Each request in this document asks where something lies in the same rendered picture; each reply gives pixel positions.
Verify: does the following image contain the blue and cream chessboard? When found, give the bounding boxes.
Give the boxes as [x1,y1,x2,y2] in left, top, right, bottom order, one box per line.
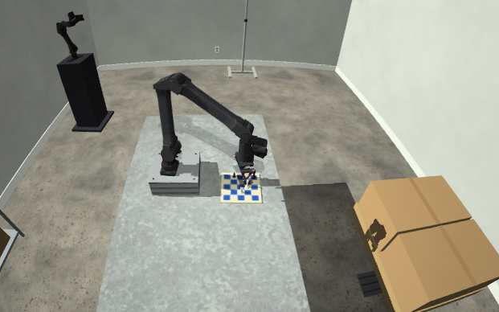
[220,173,262,203]

